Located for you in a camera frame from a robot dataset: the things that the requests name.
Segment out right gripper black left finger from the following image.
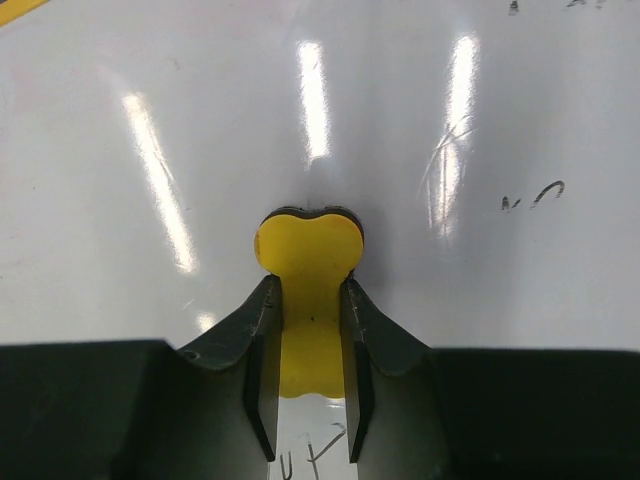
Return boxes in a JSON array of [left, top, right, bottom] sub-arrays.
[[134, 275, 283, 479]]

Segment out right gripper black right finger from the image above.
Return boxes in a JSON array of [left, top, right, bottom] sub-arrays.
[[340, 279, 453, 479]]

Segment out yellow bone shaped eraser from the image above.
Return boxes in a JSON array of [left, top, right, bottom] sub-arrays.
[[254, 207, 365, 399]]

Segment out yellow framed whiteboard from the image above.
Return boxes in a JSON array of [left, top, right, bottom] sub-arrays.
[[1, 1, 639, 479]]

